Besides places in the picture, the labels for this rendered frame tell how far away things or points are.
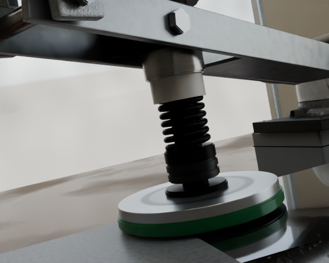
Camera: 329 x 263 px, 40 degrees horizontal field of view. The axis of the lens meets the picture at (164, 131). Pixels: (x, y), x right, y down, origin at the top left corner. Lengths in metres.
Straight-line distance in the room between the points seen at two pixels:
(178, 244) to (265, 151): 1.38
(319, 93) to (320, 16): 5.65
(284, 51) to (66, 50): 0.34
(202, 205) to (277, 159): 1.31
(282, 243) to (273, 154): 1.37
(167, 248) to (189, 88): 0.20
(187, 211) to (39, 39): 0.25
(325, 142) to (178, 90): 1.10
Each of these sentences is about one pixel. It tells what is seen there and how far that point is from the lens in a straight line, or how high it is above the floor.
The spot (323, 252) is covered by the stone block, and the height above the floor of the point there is 0.81.
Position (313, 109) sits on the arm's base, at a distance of 1.80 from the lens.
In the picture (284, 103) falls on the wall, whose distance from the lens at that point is 6.74.
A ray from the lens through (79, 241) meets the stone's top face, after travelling 0.60.
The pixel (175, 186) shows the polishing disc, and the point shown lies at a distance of 0.61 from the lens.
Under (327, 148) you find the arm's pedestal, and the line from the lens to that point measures 1.62.
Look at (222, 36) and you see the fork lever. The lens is 0.59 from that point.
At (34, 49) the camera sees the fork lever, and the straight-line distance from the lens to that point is 0.53.
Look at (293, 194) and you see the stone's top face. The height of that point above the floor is 0.82.
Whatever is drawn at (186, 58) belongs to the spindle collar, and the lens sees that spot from 0.56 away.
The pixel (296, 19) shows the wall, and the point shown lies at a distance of 7.11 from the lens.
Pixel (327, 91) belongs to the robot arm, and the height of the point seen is 0.91.
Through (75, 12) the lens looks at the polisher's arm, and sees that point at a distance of 0.40.
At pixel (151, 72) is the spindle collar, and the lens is 0.57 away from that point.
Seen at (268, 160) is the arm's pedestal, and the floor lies 0.68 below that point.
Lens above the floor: 0.97
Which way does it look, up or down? 3 degrees down
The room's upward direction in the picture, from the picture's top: 11 degrees counter-clockwise
